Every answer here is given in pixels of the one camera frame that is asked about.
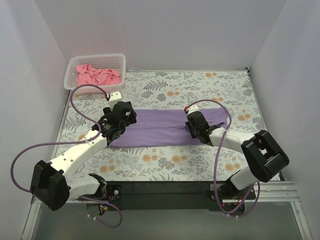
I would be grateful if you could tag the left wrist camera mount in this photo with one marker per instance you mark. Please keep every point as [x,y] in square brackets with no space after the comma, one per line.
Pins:
[114,97]

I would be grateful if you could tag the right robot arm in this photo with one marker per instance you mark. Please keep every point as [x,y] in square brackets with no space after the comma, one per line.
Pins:
[264,156]

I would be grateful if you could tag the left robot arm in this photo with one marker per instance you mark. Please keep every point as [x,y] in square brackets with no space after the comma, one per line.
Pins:
[53,182]

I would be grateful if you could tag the white plastic basket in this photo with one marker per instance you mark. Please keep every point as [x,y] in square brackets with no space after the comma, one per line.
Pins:
[116,61]

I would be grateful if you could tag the purple t shirt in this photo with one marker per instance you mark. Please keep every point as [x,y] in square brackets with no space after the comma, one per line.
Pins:
[161,128]

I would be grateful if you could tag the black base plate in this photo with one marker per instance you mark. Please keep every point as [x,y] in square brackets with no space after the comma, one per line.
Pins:
[161,195]

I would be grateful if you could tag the aluminium rail frame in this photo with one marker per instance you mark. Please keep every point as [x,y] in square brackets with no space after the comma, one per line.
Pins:
[274,191]

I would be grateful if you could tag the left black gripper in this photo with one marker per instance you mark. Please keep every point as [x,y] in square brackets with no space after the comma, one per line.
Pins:
[127,113]

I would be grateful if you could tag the pink t shirt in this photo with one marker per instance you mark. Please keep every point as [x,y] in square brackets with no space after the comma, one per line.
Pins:
[99,77]

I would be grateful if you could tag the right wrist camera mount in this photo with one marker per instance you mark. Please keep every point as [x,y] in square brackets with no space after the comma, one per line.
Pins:
[191,109]

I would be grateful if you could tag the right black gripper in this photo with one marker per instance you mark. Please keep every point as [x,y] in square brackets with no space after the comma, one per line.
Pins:
[194,122]

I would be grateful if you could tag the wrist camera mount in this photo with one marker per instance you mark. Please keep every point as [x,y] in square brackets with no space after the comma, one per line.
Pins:
[114,97]
[191,109]

